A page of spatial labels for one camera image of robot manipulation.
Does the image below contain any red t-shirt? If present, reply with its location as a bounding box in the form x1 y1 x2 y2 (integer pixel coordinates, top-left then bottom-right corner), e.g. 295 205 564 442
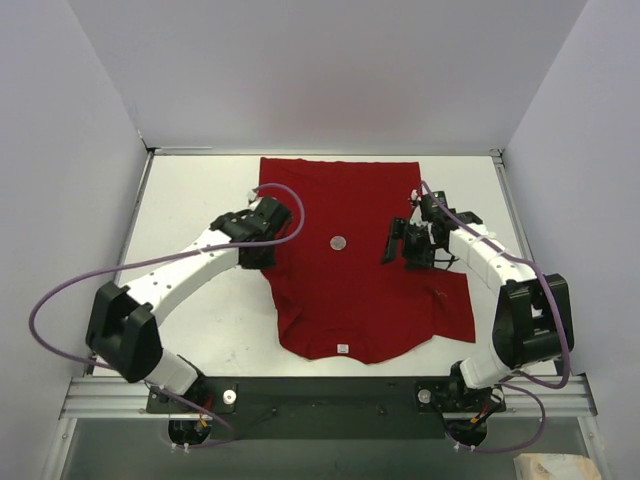
259 158 476 364

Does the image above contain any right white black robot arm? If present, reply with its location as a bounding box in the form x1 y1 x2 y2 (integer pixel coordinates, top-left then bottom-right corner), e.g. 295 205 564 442
381 186 574 399

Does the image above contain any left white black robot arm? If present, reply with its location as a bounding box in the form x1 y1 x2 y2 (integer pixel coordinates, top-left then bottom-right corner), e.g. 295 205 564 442
86 197 292 412

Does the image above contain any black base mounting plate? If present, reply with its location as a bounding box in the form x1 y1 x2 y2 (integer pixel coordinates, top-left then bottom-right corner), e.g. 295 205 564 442
146 376 506 441

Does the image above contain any beige cardboard box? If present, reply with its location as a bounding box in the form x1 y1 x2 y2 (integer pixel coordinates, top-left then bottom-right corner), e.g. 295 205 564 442
514 453 602 480

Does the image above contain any aluminium frame rail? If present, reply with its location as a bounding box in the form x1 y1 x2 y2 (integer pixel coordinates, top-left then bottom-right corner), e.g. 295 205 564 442
59 376 598 419

